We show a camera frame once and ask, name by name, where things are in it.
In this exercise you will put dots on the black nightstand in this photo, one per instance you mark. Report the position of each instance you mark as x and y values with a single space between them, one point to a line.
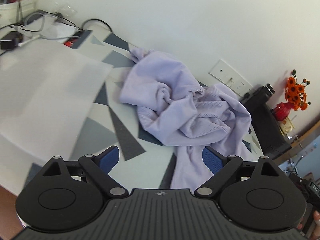
272 140

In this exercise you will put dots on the lavender ribbed pajama garment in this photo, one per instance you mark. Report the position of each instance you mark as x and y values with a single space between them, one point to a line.
174 108

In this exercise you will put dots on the yellow ceramic mug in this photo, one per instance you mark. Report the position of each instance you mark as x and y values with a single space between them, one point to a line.
286 126

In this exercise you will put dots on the person right hand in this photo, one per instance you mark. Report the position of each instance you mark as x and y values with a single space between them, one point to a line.
315 233

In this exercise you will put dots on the black power adapter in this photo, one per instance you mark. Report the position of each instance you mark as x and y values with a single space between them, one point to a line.
11 40

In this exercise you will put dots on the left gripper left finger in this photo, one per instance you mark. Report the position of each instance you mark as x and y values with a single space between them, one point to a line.
97 168

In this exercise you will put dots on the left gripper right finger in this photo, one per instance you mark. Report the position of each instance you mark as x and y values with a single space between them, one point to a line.
223 170

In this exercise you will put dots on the black power strip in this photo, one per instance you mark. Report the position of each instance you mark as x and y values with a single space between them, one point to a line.
76 41

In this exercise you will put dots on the orange artificial flowers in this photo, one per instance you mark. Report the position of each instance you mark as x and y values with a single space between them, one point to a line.
295 93

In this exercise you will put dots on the white wall socket panel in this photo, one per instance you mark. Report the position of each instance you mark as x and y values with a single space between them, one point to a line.
231 78

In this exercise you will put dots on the black thermos bottle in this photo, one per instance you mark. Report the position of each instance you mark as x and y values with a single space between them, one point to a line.
260 96

